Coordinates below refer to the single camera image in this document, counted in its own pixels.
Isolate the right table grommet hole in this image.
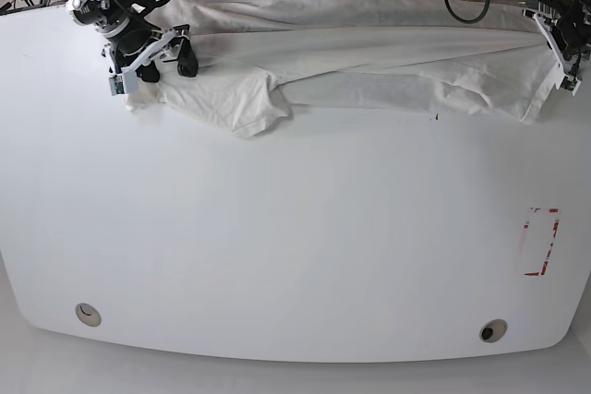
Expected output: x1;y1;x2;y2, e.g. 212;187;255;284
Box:
479;319;508;343

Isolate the white printed T-shirt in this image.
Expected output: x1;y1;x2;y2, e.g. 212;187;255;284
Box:
126;0;563;138

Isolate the left table grommet hole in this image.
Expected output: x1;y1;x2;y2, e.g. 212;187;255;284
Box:
75;303;102;328

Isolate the red tape rectangle marking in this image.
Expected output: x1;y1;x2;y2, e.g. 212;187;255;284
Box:
518;208;561;277

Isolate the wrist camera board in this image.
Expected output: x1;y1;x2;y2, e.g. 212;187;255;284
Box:
559;75;582;96
109;72;139;96

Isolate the table grommet hole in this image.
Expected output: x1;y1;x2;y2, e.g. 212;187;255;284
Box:
479;319;508;343
75;303;102;328

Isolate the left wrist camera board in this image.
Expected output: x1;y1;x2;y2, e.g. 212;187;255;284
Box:
559;75;582;96

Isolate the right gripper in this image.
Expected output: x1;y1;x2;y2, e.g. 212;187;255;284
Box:
66;0;199;83

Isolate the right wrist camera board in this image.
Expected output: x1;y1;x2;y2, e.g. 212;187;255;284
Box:
109;72;139;96

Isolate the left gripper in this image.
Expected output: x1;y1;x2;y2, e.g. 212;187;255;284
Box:
523;0;590;90

